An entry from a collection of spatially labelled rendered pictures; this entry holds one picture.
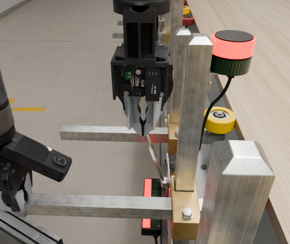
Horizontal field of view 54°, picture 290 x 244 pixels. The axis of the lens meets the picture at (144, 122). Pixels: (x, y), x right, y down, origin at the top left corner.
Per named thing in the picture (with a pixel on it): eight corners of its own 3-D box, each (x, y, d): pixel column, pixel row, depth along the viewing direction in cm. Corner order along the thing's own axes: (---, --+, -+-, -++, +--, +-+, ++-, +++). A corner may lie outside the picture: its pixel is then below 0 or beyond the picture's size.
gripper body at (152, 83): (111, 104, 37) (103, 6, 30) (119, 78, 44) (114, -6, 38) (169, 106, 37) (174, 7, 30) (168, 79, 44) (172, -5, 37)
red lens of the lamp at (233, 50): (213, 58, 38) (215, 42, 37) (207, 44, 43) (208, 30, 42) (258, 59, 38) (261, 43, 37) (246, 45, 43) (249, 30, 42)
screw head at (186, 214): (181, 220, 49) (181, 216, 48) (180, 210, 51) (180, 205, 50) (193, 221, 49) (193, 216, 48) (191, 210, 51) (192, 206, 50)
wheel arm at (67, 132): (61, 143, 76) (58, 130, 74) (64, 135, 79) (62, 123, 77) (222, 147, 75) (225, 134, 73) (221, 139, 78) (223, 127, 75)
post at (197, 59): (170, 246, 65) (188, 38, 38) (170, 232, 68) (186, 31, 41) (185, 246, 65) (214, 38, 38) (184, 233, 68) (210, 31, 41)
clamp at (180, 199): (171, 239, 52) (173, 222, 49) (169, 185, 63) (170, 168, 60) (202, 240, 51) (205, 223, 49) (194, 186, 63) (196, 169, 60)
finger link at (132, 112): (121, 152, 43) (117, 98, 38) (125, 130, 48) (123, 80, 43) (141, 152, 43) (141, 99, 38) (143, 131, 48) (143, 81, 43)
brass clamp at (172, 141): (165, 154, 73) (166, 138, 70) (164, 125, 84) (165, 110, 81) (189, 155, 73) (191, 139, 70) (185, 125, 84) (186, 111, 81)
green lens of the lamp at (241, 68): (211, 75, 40) (213, 60, 39) (205, 59, 45) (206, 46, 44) (254, 76, 40) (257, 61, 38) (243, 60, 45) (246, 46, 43)
